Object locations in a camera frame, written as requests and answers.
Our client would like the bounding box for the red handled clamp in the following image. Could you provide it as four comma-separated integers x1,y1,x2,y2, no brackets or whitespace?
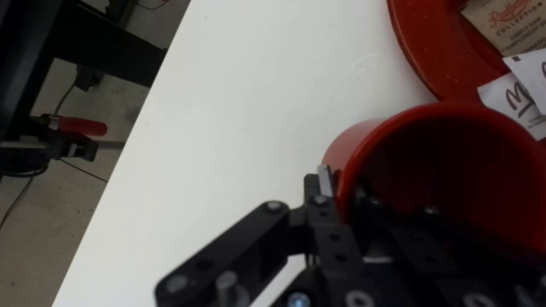
37,113,109,163

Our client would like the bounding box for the brown paper packet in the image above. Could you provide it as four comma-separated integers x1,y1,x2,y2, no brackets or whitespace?
459,0,546,59

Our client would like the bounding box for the red round plate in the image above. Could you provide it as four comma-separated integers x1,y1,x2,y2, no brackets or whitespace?
385,0,546,108

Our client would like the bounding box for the black table frame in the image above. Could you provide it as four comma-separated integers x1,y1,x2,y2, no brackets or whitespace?
0,0,169,180

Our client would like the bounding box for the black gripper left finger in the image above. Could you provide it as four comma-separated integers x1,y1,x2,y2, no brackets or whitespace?
153,164,365,307

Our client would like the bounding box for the red plastic cup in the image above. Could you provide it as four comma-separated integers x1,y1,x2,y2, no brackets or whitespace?
321,101,546,270

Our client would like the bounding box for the white paper packet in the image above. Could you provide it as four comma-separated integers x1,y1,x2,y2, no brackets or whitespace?
476,48,546,144

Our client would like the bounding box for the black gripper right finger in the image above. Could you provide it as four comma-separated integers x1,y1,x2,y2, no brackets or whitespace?
355,193,546,307

